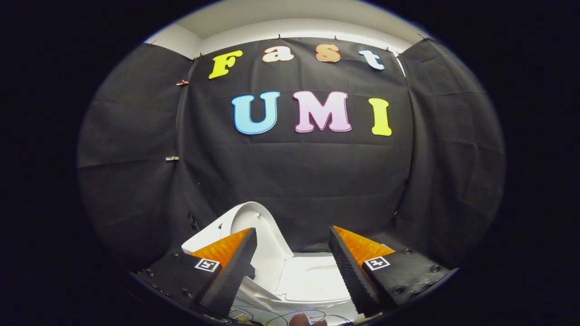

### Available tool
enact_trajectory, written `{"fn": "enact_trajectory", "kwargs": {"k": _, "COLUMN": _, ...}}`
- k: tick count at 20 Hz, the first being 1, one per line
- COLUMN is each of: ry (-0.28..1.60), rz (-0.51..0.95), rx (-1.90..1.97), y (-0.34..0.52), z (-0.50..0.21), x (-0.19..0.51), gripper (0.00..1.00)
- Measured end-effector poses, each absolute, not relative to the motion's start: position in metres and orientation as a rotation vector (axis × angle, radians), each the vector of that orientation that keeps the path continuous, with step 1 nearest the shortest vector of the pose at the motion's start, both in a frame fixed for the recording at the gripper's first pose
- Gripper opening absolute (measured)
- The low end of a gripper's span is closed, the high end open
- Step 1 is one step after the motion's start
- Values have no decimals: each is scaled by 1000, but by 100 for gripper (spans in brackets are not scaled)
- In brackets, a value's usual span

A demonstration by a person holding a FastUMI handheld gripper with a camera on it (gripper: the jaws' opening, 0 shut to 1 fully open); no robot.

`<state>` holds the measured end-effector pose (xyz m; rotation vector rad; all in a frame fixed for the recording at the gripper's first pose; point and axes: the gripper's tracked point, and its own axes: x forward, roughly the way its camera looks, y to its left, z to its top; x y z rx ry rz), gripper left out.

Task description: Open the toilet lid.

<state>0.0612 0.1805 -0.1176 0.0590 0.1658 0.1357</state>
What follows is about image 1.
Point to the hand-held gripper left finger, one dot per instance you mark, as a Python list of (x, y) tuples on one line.
[(235, 271)]

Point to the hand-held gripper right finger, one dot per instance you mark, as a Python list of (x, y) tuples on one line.
[(349, 271)]

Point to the white toilet lid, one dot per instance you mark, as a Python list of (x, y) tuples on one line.
[(272, 244)]

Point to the white toilet bowl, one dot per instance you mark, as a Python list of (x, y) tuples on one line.
[(258, 296)]

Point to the white toilet seat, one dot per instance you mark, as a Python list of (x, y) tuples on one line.
[(312, 276)]

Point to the white toilet tank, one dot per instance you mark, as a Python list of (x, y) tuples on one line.
[(201, 240)]

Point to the black backdrop cloth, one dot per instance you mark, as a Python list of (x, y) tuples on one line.
[(294, 181)]

